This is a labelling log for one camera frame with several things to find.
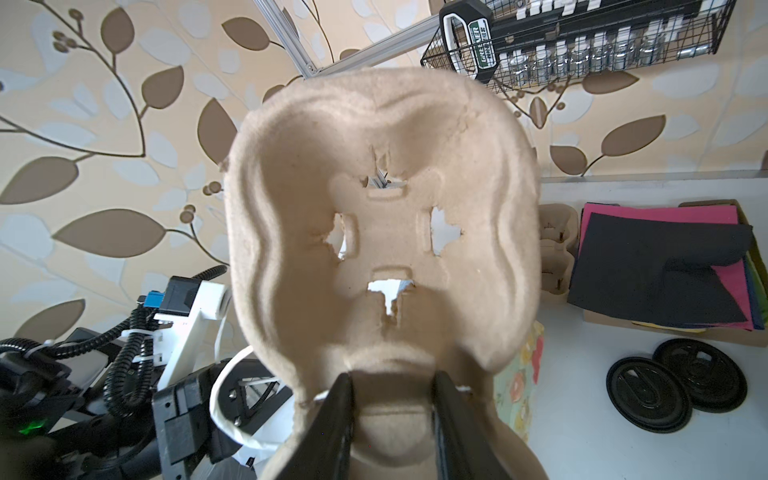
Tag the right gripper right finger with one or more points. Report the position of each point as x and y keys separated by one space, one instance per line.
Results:
x=462 y=449

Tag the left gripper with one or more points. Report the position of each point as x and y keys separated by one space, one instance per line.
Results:
x=186 y=435

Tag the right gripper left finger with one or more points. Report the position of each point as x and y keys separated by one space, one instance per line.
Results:
x=325 y=451

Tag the green white paper bag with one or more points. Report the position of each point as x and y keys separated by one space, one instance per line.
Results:
x=513 y=388

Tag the brown pulp cup carrier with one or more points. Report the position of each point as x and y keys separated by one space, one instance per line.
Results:
x=385 y=222

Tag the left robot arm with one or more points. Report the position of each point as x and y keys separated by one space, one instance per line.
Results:
x=131 y=402

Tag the black coffee lid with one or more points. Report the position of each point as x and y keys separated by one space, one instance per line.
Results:
x=648 y=395
x=714 y=382

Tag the brown pulp cup carriers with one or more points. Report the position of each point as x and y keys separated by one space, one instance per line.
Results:
x=559 y=235

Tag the stack of coloured napkins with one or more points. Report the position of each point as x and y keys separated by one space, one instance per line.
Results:
x=688 y=267

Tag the brown cardboard sheet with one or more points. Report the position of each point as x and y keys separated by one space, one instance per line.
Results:
x=690 y=333

